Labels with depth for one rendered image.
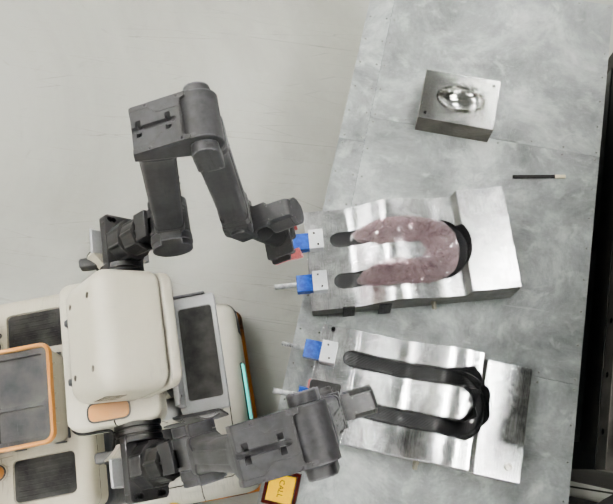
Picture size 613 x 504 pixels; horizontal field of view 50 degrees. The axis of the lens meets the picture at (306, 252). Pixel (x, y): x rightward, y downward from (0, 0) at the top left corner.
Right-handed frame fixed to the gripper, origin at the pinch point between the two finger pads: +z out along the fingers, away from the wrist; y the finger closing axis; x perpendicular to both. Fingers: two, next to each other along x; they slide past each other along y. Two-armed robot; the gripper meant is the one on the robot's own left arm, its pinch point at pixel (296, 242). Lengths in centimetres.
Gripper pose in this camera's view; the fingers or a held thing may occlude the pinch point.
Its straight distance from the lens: 150.1
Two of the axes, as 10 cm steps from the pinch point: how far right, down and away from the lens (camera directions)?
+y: -2.0, -9.3, 3.1
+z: 4.7, 1.9, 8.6
